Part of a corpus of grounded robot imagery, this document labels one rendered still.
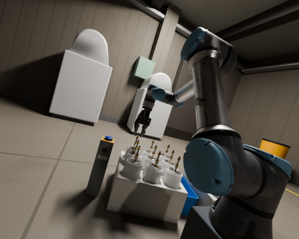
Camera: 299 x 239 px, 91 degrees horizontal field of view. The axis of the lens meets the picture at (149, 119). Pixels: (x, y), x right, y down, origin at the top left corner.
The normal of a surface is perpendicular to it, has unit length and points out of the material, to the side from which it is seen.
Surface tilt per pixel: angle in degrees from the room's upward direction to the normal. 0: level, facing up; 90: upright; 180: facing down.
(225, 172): 79
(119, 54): 90
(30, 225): 0
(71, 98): 90
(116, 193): 90
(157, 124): 90
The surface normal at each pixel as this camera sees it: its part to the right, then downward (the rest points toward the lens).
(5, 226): 0.30, -0.95
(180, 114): 0.36, 0.19
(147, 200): 0.12, 0.11
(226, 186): 0.18, 0.39
